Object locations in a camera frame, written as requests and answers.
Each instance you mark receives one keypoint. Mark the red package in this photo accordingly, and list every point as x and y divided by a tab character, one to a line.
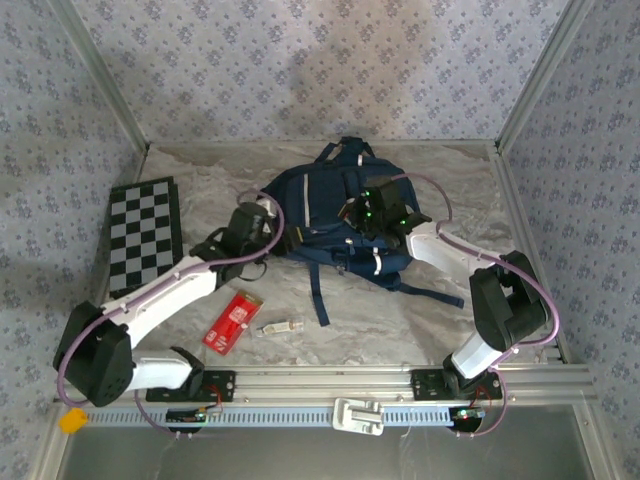
231	324

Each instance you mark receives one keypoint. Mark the aluminium frame side rail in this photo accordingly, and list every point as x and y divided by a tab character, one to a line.
520	225

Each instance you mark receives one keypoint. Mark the grey metal sheet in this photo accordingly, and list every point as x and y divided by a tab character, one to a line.
300	457

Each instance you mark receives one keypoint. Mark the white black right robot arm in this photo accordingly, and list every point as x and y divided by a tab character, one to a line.
440	250

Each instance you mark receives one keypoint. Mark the clear plastic packaged item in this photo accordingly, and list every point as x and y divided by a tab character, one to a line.
277	327

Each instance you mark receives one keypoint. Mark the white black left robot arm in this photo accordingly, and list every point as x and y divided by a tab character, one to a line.
165	295

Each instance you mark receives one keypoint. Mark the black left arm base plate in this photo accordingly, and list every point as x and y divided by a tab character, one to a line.
225	382

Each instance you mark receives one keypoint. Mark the aluminium frame post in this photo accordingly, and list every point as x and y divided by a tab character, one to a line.
105	75
542	75

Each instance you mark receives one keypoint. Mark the small yellow block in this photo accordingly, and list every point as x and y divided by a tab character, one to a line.
72	420

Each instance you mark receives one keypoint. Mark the black grey folding chessboard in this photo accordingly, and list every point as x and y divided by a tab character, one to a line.
145	225

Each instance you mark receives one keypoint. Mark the small circuit board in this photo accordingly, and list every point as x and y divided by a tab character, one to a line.
187	415
467	414

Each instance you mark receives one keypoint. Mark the navy blue backpack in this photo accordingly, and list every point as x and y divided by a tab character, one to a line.
320	200

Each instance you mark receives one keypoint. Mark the white plastic bracket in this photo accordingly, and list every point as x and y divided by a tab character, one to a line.
357	415

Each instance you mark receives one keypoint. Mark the aluminium mounting rail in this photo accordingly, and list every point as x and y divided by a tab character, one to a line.
320	382

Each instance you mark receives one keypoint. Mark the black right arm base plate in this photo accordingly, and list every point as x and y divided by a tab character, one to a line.
425	385

